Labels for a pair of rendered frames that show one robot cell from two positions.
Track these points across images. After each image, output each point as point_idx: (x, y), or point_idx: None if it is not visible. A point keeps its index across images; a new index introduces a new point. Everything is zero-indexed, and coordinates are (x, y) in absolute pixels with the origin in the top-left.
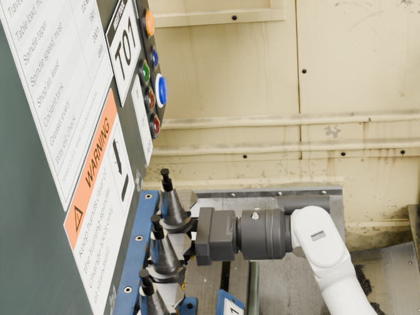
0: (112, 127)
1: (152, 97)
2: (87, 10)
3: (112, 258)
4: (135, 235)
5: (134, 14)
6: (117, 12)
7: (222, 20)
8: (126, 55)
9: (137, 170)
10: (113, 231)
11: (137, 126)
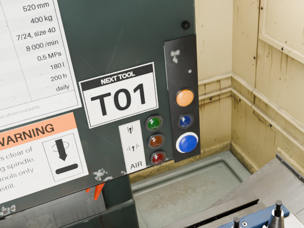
0: (61, 132)
1: (155, 140)
2: (49, 61)
3: (17, 192)
4: (244, 220)
5: (160, 85)
6: (113, 75)
7: None
8: (118, 103)
9: (102, 168)
10: (28, 181)
11: (121, 147)
